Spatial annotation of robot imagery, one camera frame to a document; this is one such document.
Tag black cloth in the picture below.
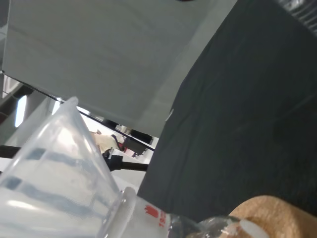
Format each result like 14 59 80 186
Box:
137 0 317 224

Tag black chair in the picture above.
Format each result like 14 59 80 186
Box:
122 136 147 158

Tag black tripod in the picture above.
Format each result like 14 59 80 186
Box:
0 145 148 172

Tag clear round-bottom flask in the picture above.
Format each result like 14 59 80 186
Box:
106 187 269 238

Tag translucent plastic funnel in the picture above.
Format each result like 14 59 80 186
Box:
0 96 124 238

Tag cork ring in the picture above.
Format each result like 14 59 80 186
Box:
227 195 317 238

